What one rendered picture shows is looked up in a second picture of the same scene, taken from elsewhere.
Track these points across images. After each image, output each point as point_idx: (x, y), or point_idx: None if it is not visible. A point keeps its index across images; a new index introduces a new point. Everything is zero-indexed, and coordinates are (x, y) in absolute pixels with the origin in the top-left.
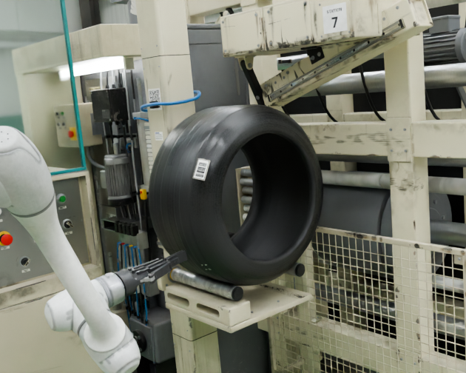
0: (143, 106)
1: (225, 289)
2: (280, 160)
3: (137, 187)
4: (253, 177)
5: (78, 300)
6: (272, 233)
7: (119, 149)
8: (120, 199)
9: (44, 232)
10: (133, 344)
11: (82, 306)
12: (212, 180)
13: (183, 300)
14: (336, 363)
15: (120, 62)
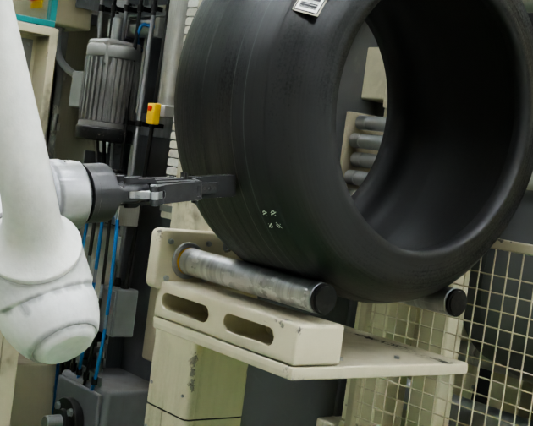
0: None
1: (298, 286)
2: (454, 86)
3: (141, 111)
4: (389, 111)
5: None
6: (405, 231)
7: (123, 34)
8: (101, 128)
9: None
10: (90, 292)
11: (2, 147)
12: (333, 24)
13: (192, 317)
14: None
15: None
